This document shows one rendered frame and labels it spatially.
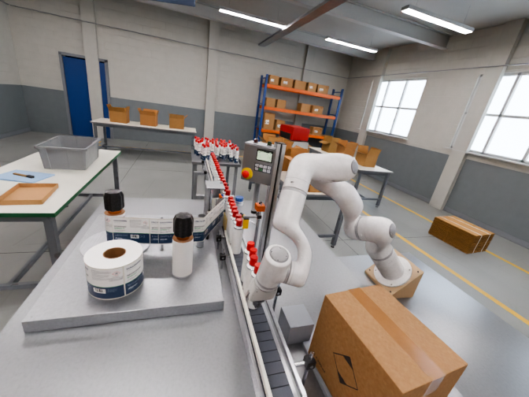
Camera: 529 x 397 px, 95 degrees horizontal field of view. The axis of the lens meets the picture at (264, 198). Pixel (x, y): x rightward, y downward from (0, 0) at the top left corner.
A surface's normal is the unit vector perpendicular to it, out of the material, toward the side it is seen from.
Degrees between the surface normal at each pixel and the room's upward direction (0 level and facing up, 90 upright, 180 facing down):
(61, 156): 95
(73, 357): 0
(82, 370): 0
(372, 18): 90
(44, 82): 90
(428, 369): 0
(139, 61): 90
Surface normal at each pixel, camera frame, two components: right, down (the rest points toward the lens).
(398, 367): 0.15, -0.92
